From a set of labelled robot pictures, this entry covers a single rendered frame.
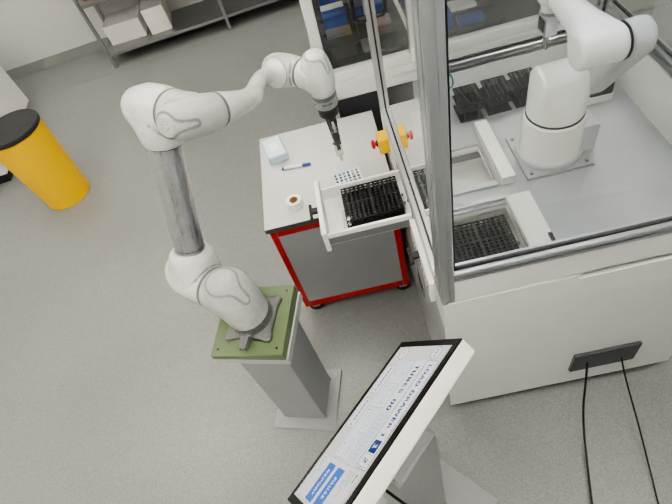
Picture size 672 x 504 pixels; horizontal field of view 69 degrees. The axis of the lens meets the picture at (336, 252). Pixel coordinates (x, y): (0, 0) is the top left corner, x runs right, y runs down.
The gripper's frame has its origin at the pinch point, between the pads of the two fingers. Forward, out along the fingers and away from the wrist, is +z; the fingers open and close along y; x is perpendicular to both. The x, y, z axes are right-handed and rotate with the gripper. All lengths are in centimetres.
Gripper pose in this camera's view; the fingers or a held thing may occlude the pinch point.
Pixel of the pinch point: (338, 146)
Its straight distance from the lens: 200.9
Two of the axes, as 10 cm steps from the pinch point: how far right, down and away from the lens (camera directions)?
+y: 2.4, 7.4, -6.3
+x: 9.5, -3.2, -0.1
